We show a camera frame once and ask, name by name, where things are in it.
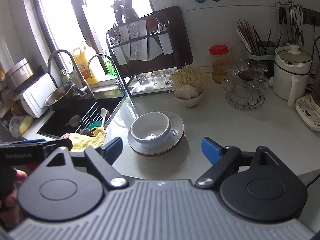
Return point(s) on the white drip tray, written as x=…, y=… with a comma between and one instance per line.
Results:
x=148, y=88

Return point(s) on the white leaf plate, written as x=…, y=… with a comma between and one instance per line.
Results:
x=177, y=125

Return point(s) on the wire rack with glasses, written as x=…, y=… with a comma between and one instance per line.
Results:
x=245, y=84

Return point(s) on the white rice spoon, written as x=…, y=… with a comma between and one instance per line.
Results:
x=103, y=113

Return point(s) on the red lid jar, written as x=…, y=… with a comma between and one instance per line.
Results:
x=220, y=58

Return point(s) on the chopstick holder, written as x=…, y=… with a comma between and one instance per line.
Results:
x=255, y=48

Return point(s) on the chrome curved faucet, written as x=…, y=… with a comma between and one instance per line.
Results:
x=120, y=83

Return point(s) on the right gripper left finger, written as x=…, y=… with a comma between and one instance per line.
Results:
x=100, y=163

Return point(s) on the white electric kettle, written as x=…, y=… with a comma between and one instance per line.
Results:
x=291, y=72

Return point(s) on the yellow detergent jug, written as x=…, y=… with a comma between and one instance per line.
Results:
x=82, y=55

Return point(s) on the green dish soap bottle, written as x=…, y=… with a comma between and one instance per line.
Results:
x=110, y=67

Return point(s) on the pink knitted cloth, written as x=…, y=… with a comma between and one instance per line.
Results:
x=65, y=136

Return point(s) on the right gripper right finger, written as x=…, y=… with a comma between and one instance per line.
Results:
x=223, y=160

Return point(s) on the yellow dish cloth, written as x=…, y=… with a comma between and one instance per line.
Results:
x=81, y=142

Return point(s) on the black sink drying rack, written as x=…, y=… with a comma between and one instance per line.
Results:
x=93, y=114

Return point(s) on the steel mixing bowl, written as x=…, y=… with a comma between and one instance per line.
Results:
x=59, y=98

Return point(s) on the white ceramic bowl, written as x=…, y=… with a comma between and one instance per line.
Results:
x=151, y=130

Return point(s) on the glass cup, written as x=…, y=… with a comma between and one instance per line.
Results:
x=143, y=79
x=167, y=73
x=157, y=80

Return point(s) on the teal sunflower mat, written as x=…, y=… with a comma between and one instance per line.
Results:
x=94, y=124

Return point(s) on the white bowl with onion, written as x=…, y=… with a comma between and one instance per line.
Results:
x=189, y=103

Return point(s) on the glass cup left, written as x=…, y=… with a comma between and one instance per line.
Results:
x=143, y=79

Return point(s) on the dry noodles bundle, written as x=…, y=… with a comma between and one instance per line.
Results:
x=190, y=76

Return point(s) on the dark steel wool scrubber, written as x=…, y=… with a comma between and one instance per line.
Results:
x=87, y=131

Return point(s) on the glass cup middle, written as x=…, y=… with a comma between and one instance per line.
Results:
x=157, y=80

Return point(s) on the black dish rack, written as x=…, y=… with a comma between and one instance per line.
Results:
x=154, y=42

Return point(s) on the bear pattern plate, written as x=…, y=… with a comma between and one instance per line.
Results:
x=171, y=144

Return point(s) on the person left hand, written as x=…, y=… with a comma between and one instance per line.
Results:
x=11, y=215

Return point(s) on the white blender base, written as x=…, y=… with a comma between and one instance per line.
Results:
x=308, y=106

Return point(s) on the glass cup right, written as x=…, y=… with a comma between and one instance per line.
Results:
x=167, y=73

